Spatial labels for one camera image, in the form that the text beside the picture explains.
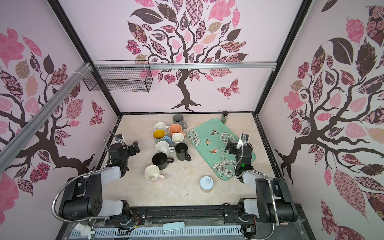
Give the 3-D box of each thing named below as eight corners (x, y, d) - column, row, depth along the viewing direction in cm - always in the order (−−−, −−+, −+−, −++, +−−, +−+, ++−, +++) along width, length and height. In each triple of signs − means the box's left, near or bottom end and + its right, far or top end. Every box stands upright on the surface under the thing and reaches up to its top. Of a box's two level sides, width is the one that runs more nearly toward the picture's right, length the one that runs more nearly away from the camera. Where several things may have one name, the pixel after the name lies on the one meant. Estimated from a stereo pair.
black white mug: (153, 167, 93) (149, 160, 85) (158, 157, 97) (155, 150, 90) (169, 173, 90) (167, 166, 83) (174, 163, 94) (172, 156, 87)
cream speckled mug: (156, 152, 99) (153, 145, 92) (162, 145, 103) (160, 138, 96) (169, 161, 95) (167, 154, 88) (175, 153, 99) (174, 146, 92)
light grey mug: (172, 148, 99) (170, 141, 93) (173, 139, 104) (171, 132, 98) (184, 148, 99) (183, 141, 93) (184, 139, 104) (184, 132, 98)
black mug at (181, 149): (175, 162, 95) (174, 155, 88) (176, 149, 101) (175, 142, 94) (191, 162, 95) (190, 155, 88) (191, 149, 101) (191, 142, 94)
